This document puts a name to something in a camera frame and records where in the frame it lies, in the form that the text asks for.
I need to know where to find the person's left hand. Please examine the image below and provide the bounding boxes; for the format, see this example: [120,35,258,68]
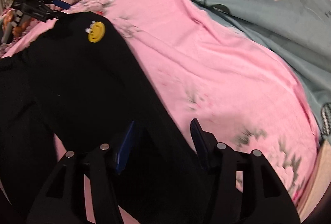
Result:
[2,9,31,38]

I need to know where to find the teal cartoon heart blanket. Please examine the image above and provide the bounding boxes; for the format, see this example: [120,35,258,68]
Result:
[191,0,330,138]

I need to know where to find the black pants with yellow badge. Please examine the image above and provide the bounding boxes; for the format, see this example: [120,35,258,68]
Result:
[1,13,214,223]

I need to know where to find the pink floral bed sheet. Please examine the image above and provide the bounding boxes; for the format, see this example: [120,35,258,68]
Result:
[0,0,321,224]

